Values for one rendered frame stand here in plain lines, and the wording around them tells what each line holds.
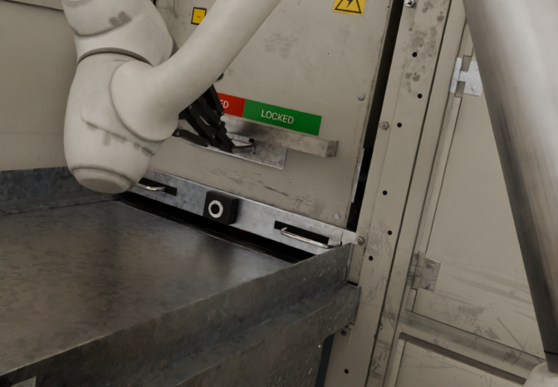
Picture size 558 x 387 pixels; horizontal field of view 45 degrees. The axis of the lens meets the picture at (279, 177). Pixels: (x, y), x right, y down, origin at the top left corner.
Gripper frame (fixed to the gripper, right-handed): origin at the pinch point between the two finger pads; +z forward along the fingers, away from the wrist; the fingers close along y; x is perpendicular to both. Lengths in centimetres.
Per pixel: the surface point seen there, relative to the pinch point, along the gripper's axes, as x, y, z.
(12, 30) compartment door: -41.0, -3.8, -17.0
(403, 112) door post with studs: 31.1, -11.1, -3.2
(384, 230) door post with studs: 32.1, 5.3, 6.3
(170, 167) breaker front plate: -15.4, 4.4, 10.9
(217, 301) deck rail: 27.1, 28.5, -24.6
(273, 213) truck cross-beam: 10.0, 7.1, 11.0
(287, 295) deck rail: 27.2, 22.4, -7.3
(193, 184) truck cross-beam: -8.5, 6.5, 10.7
